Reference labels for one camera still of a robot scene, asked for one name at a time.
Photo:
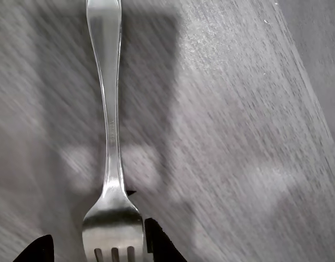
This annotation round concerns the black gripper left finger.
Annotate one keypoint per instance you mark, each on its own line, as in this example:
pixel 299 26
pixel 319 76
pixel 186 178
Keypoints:
pixel 42 251

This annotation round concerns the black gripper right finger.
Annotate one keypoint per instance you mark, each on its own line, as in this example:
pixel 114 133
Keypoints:
pixel 160 245

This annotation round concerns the metal fork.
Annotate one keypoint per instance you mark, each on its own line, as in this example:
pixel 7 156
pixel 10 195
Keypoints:
pixel 111 109

